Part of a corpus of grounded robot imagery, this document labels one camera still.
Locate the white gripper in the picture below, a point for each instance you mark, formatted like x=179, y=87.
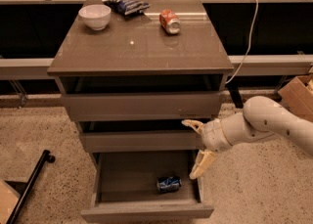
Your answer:
x=213, y=135

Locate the blue pepsi can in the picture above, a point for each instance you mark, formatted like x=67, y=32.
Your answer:
x=168, y=184

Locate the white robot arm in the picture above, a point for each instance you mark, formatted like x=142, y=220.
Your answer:
x=262, y=119

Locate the grey top drawer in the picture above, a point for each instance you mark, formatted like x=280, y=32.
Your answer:
x=99, y=98

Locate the grey drawer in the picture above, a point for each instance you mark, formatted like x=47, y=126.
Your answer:
x=138, y=136
x=125, y=188
x=99, y=98

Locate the grey bottom drawer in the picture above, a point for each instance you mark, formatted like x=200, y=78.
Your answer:
x=125, y=188

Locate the grey middle drawer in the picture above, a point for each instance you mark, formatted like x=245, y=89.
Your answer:
x=138, y=136

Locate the grey drawer cabinet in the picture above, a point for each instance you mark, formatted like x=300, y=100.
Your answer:
x=139, y=46

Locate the orange soda can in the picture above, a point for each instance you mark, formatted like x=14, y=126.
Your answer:
x=169, y=21

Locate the black table leg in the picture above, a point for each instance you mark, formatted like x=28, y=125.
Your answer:
x=235, y=95

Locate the cardboard box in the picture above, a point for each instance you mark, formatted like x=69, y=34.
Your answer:
x=298, y=96

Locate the black metal leg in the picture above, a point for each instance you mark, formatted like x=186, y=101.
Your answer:
x=45, y=157

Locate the blue chip bag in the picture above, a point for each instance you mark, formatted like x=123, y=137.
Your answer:
x=127, y=7

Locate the white ceramic bowl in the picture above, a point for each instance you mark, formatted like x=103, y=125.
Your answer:
x=96, y=16

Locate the wooden board corner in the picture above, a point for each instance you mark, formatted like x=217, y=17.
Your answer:
x=8, y=199

